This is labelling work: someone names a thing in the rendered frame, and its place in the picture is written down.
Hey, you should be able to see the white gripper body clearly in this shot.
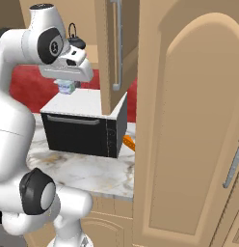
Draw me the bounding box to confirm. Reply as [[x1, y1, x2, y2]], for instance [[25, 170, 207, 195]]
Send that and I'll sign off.
[[39, 57, 94, 84]]

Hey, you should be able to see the black kettle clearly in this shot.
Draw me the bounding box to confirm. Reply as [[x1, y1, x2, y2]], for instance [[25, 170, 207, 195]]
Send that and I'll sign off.
[[66, 22, 88, 50]]

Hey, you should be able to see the tan open cabinet door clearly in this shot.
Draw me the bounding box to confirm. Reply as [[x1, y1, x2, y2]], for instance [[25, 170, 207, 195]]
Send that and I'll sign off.
[[93, 0, 141, 117]]

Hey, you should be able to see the black and white microwave oven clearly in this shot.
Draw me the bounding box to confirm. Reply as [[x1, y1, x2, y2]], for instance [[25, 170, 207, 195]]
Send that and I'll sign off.
[[40, 88, 128, 159]]

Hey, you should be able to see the orange carrot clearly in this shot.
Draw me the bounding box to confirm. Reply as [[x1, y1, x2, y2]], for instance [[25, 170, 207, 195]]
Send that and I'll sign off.
[[122, 134, 137, 152]]

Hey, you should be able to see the large tan arched cabinet door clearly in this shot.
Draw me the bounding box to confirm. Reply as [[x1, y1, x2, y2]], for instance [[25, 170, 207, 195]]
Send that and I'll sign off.
[[132, 0, 239, 247]]

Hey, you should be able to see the tan base cabinet door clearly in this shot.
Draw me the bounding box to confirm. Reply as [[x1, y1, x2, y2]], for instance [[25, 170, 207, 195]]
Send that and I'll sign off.
[[78, 195, 136, 247]]

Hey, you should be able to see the tan narrow cabinet door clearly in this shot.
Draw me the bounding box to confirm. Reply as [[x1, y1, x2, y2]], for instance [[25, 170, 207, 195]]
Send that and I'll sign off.
[[220, 179, 239, 247]]

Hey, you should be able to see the grey microwave door handle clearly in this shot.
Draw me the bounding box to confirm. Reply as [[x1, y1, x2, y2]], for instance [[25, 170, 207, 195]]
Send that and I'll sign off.
[[46, 114, 101, 126]]

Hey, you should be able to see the long grey cabinet handle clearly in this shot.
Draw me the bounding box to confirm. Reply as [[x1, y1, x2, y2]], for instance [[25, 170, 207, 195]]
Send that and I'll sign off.
[[110, 0, 123, 92]]

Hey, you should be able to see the short grey cabinet handle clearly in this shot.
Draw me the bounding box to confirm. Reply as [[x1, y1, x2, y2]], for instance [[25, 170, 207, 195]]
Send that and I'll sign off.
[[222, 137, 239, 189]]

